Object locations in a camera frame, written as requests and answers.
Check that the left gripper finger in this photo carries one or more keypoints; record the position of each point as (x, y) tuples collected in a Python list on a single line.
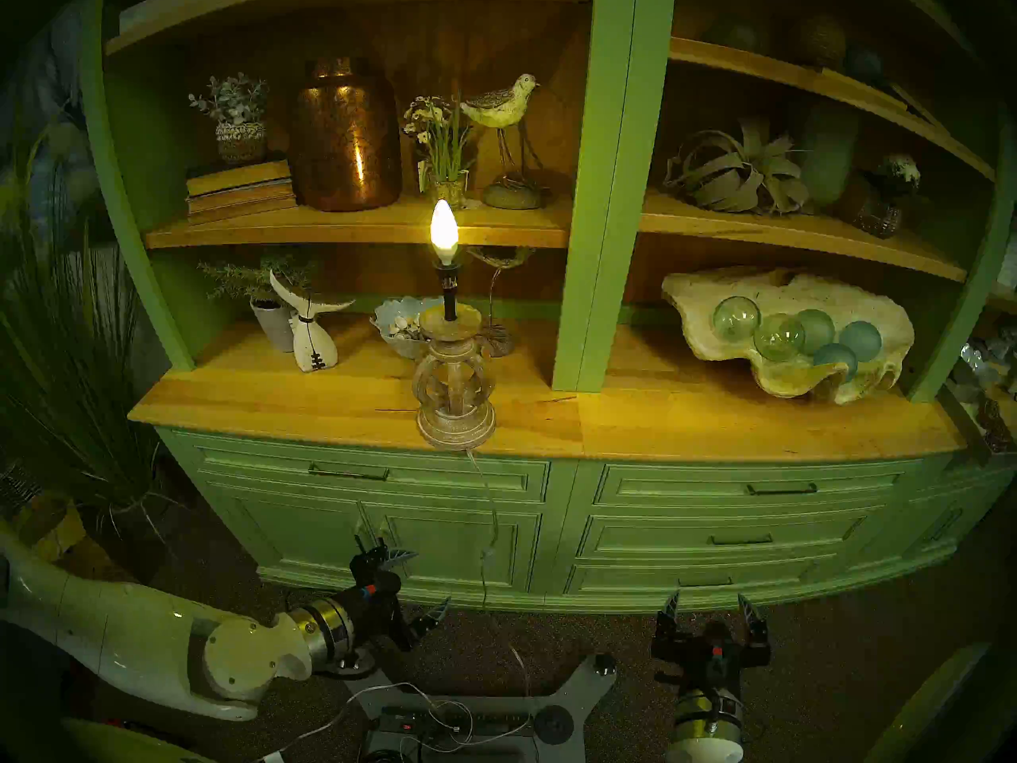
[(435, 613), (397, 557)]

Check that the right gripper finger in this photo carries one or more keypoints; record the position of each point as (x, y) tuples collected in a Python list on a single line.
[(669, 614), (753, 618)]

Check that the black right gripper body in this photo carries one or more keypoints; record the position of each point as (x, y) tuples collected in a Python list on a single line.
[(709, 654)]

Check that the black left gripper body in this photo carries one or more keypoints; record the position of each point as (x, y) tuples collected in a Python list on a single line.
[(377, 602)]

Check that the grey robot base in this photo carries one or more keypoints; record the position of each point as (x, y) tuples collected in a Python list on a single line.
[(556, 722)]

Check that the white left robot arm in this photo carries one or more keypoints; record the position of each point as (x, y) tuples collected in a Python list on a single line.
[(143, 642)]

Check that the black power strip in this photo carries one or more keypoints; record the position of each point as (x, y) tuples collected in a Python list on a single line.
[(493, 726)]

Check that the carved wooden table lamp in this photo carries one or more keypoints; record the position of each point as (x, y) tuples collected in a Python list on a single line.
[(453, 388)]

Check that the white whale tail figurine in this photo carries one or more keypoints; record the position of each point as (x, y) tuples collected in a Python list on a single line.
[(314, 348)]

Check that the shell-shaped bowl with seashells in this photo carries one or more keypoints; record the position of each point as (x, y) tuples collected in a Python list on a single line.
[(393, 316)]

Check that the rosemary plant in white pot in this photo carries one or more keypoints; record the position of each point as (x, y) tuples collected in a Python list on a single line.
[(274, 324)]

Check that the teal glass ball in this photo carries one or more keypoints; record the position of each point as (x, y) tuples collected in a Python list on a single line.
[(862, 340), (820, 328), (836, 362)]

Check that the pale green glass ball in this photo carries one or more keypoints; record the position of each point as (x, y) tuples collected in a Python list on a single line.
[(736, 318), (779, 337)]

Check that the side shelf with trinkets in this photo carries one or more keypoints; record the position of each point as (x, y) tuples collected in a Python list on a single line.
[(965, 420)]

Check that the brown shorebird figurine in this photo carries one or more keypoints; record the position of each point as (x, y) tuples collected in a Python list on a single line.
[(504, 257)]

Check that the candle-shaped light bulb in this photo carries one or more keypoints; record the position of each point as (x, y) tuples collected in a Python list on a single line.
[(444, 233)]

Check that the giant clam shell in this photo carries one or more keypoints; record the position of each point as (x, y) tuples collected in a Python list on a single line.
[(890, 316)]

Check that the tall grass plant in basket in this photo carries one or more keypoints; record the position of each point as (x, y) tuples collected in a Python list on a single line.
[(79, 388)]

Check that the white flowers in glass vase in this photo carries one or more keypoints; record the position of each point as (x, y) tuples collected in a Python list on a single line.
[(447, 187)]

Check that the old hardcover book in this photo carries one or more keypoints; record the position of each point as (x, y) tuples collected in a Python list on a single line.
[(242, 211), (242, 195), (238, 177)]

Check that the striped basket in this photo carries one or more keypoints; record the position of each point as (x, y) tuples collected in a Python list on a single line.
[(17, 483)]

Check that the large copper vase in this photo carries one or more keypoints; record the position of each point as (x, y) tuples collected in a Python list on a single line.
[(343, 141)]

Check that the small plant in glass pot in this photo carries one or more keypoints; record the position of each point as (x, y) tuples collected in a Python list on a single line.
[(880, 217)]

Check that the green wooden shelf cabinet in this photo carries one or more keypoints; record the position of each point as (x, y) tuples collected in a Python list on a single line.
[(612, 173)]

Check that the grey-green air plant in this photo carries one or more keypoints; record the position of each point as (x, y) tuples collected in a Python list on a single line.
[(743, 173)]

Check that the small plant in woven pot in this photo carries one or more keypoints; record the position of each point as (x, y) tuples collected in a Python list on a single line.
[(241, 140)]

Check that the white shorebird figurine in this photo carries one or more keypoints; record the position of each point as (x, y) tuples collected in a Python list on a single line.
[(499, 106)]

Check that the tall green ceramic vase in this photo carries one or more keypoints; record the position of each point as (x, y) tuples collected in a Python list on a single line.
[(828, 161)]

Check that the flat dark book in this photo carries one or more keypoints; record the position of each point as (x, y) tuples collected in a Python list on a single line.
[(914, 104)]

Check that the dark teal sphere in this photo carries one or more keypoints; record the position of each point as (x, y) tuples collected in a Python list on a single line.
[(864, 63)]

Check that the brown woven sphere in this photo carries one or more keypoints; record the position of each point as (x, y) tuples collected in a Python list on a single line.
[(817, 40)]

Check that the dark green sphere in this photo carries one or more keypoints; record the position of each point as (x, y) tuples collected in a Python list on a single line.
[(731, 34)]

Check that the blue wall painting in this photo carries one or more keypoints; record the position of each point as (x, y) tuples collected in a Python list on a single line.
[(56, 94)]

